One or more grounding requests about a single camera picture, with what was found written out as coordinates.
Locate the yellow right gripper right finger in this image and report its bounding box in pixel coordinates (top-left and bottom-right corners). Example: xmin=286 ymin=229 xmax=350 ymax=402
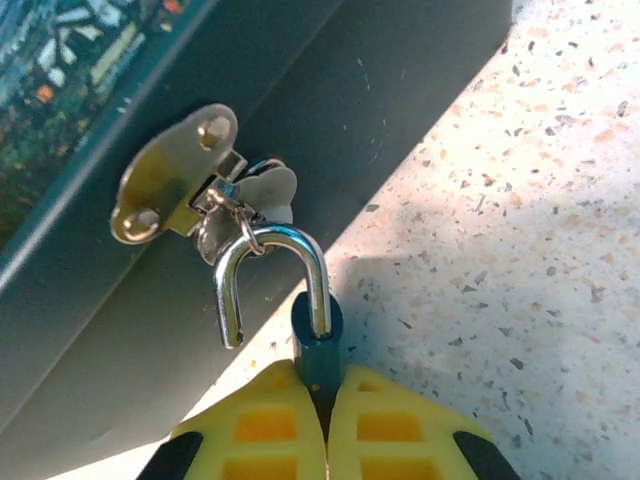
xmin=327 ymin=362 xmax=521 ymax=480

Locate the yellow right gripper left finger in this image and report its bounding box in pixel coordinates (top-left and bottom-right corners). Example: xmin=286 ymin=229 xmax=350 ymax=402
xmin=134 ymin=357 xmax=330 ymax=480

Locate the small dark blue padlock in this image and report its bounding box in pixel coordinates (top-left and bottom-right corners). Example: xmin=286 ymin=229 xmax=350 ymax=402
xmin=214 ymin=223 xmax=347 ymax=441

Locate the starry night painted tin box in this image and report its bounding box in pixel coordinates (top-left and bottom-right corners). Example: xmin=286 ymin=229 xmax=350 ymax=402
xmin=0 ymin=0 xmax=516 ymax=476

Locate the small silver split ring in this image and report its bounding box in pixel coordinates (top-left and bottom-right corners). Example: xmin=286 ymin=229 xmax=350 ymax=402
xmin=234 ymin=209 xmax=264 ymax=256

